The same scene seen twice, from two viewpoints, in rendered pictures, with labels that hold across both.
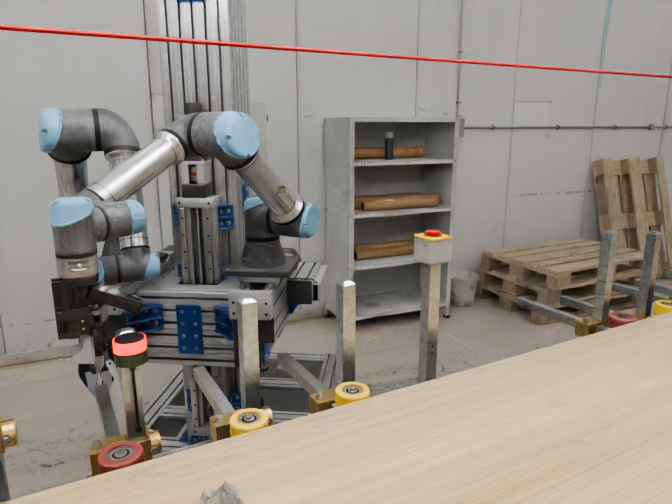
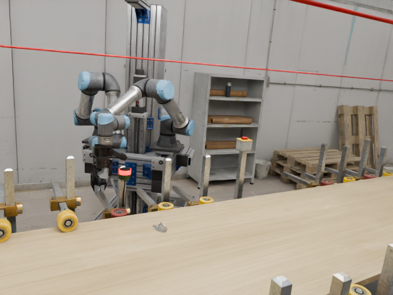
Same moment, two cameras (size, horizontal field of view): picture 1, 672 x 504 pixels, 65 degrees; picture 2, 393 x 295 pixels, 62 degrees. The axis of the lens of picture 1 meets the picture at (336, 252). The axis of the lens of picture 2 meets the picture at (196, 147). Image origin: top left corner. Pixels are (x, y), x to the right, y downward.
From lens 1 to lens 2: 64 cm
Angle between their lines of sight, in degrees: 1
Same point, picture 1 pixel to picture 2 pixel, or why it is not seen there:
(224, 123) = (161, 85)
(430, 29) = (255, 28)
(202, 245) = (138, 135)
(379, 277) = (217, 160)
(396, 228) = (228, 134)
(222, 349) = (144, 184)
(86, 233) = (110, 127)
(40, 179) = (44, 93)
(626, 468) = (307, 230)
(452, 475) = (243, 227)
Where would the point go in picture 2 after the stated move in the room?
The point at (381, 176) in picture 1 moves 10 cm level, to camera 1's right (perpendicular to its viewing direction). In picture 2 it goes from (223, 105) to (229, 106)
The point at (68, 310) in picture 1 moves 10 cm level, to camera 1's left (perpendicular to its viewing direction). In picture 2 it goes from (100, 157) to (80, 155)
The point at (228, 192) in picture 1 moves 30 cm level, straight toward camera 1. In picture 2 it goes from (152, 111) to (155, 117)
